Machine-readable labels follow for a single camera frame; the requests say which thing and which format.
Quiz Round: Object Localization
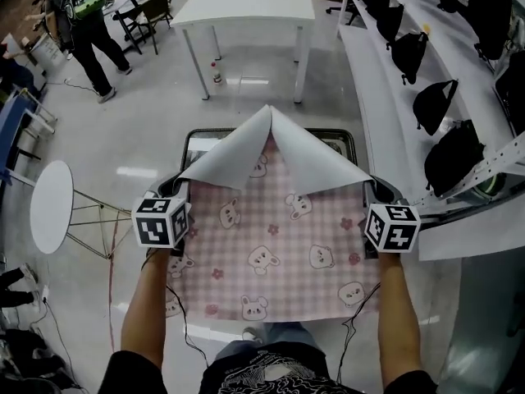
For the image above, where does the person's left forearm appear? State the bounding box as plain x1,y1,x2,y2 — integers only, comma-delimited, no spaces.
121,247,185,363

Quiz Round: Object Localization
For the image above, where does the white rectangular table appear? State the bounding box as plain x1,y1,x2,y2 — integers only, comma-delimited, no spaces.
170,0,317,104

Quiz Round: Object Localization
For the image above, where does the thin black cable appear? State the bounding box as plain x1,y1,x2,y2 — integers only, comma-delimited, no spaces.
336,281,382,385
141,248,215,365

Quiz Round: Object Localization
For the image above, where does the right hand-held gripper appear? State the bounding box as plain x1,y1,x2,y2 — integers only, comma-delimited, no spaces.
363,174,422,261

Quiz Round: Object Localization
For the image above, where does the round white side table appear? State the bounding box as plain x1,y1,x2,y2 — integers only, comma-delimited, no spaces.
30,160,132,262

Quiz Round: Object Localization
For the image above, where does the person's left white shoe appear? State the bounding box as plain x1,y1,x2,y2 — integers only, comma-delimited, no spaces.
241,326,264,345

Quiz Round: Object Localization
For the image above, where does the white metal shelving rack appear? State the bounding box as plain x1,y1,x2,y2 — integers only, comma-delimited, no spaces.
336,0,525,262

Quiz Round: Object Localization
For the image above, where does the pink checked tablecloth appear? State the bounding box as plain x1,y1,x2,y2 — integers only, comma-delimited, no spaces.
163,103,381,323

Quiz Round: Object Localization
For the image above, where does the blue table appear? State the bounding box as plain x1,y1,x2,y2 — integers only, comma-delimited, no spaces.
0,88,57,188

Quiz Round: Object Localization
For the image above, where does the person's black printed t-shirt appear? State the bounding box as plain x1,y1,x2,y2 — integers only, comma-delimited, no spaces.
98,341,440,394

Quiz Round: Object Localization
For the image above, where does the person's right forearm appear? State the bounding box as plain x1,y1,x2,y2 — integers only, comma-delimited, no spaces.
375,252,424,379

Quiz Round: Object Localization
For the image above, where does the black folding chair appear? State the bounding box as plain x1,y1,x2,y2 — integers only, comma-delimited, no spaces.
112,0,173,56

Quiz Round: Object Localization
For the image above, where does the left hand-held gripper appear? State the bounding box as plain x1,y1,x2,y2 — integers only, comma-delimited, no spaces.
130,173,193,258

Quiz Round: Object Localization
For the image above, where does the row of black bags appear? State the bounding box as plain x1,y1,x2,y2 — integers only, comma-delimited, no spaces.
344,0,525,199

